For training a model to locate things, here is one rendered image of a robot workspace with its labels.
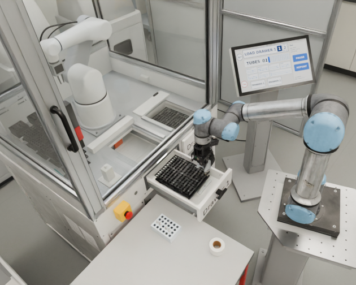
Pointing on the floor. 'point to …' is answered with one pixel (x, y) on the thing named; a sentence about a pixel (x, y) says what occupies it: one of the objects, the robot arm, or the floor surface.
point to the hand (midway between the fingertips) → (206, 167)
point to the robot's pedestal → (278, 251)
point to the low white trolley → (166, 254)
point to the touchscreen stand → (254, 155)
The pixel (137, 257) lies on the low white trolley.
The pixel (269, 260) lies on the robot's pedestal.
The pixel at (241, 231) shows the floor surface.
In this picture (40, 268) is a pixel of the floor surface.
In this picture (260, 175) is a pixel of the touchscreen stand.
